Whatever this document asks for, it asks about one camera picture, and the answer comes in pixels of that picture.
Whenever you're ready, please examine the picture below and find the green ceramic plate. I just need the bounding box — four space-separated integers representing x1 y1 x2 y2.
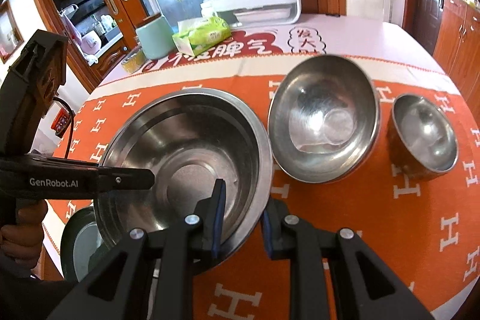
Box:
60 206 109 282

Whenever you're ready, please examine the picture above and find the small steel bowl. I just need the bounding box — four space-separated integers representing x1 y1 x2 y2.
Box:
387 93 459 180

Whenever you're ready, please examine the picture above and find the large steel bowl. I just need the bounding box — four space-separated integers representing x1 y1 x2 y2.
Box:
94 88 273 274

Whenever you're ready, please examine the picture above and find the medium steel bowl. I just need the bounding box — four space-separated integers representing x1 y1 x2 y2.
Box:
268 55 381 184

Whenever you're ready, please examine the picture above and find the person's left hand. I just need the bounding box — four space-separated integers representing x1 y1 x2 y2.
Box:
1 200 48 270

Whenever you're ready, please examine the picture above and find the yellow round tin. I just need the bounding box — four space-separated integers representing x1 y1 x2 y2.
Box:
120 47 146 75

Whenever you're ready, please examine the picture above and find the mint green canister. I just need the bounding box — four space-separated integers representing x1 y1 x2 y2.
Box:
136 13 176 60

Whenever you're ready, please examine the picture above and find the green tissue pack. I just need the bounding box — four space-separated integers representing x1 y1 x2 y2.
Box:
172 16 231 57

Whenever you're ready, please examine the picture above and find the brown wooden cabinet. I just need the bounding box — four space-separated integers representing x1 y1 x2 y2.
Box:
433 0 480 100

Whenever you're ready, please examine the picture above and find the black cable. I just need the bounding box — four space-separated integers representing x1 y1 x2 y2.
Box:
52 96 75 159

